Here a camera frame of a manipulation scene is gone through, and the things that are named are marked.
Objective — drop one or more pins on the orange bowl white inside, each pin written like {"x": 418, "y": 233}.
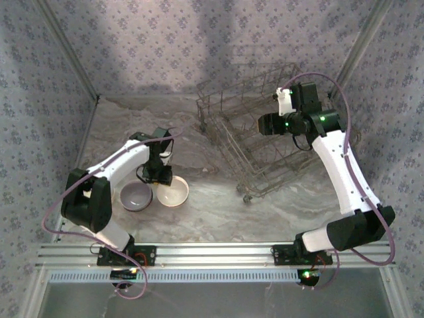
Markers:
{"x": 174, "y": 195}

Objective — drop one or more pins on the striped bowl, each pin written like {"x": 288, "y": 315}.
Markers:
{"x": 136, "y": 198}

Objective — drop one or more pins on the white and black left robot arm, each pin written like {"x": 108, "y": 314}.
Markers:
{"x": 119, "y": 159}

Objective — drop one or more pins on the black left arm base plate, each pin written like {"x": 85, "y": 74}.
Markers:
{"x": 149, "y": 255}

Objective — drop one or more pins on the aluminium frame post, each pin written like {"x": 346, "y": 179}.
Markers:
{"x": 68, "y": 49}
{"x": 359, "y": 49}

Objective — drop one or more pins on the aluminium mounting rail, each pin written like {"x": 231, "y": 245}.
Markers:
{"x": 215, "y": 255}

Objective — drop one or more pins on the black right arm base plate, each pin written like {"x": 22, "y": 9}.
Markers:
{"x": 285, "y": 255}

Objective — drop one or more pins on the aluminium frame leg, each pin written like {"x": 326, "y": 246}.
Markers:
{"x": 34, "y": 291}
{"x": 393, "y": 291}

